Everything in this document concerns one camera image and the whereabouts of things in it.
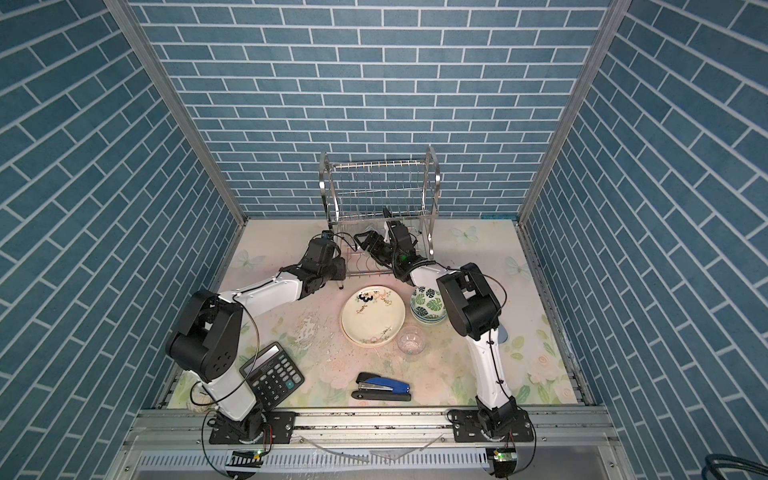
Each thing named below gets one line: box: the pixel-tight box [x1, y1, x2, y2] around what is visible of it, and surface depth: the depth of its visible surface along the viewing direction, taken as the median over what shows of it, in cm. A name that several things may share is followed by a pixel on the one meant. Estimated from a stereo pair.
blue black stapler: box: [351, 372, 412, 401], surface depth 80 cm
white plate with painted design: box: [340, 285, 406, 349], surface depth 92 cm
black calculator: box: [239, 341, 305, 411], surface depth 82 cm
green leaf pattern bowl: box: [410, 286, 448, 325], surface depth 93 cm
